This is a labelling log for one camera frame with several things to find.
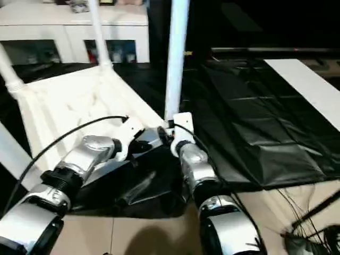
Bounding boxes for pink soft toy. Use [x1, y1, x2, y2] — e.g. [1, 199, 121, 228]
[116, 0, 145, 6]

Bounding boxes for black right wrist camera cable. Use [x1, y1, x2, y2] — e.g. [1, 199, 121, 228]
[173, 123, 267, 255]

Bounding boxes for dark tall cabinet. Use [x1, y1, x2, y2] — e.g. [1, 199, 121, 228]
[147, 0, 213, 64]

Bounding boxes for thin black loose wires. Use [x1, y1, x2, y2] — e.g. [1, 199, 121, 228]
[275, 182, 340, 255]

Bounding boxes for black metal stand bar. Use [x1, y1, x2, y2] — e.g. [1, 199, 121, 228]
[291, 194, 340, 227]

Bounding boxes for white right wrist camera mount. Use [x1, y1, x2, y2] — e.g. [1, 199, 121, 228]
[169, 112, 195, 158]

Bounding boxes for white flat board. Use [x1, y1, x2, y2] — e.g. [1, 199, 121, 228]
[263, 58, 340, 126]

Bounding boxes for white plastic table leg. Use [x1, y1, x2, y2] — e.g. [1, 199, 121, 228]
[88, 0, 115, 70]
[0, 43, 25, 93]
[163, 0, 190, 129]
[0, 123, 41, 187]

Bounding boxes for black mat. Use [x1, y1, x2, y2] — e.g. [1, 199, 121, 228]
[0, 59, 340, 220]

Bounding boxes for white plastic table top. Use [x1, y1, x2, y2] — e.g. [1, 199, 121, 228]
[5, 63, 171, 192]

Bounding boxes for grey patterned object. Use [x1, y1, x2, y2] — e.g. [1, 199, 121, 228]
[65, 0, 86, 13]

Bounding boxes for white sideboard cabinet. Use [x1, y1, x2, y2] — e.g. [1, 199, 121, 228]
[0, 0, 150, 65]

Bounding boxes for black metal rail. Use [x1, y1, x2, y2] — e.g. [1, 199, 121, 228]
[211, 46, 340, 54]

